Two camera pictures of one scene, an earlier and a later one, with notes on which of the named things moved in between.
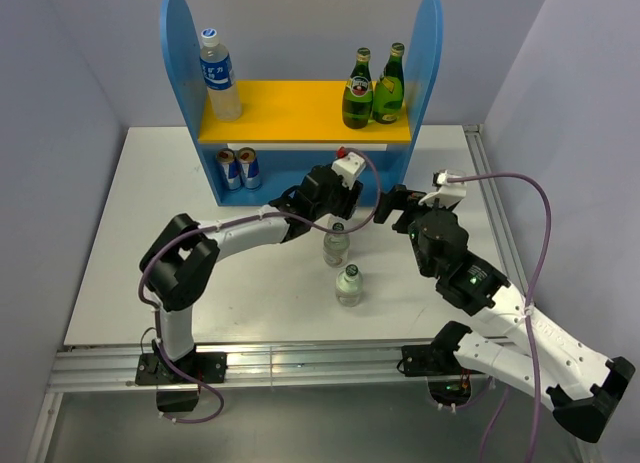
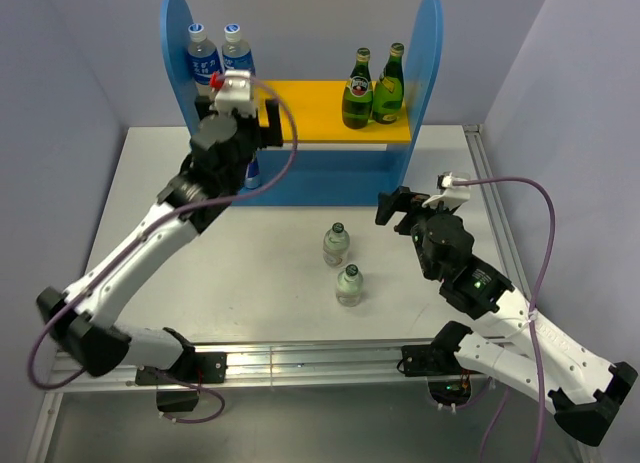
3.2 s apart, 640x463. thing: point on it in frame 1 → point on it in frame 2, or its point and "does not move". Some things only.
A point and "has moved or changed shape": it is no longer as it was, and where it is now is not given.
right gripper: [397, 197] does not move
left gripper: [350, 199] → [260, 138]
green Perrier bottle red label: [357, 98] does not move
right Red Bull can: [249, 168] does not move
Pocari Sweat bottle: [218, 75] has moved or changed shape
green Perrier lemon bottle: [389, 94] does not move
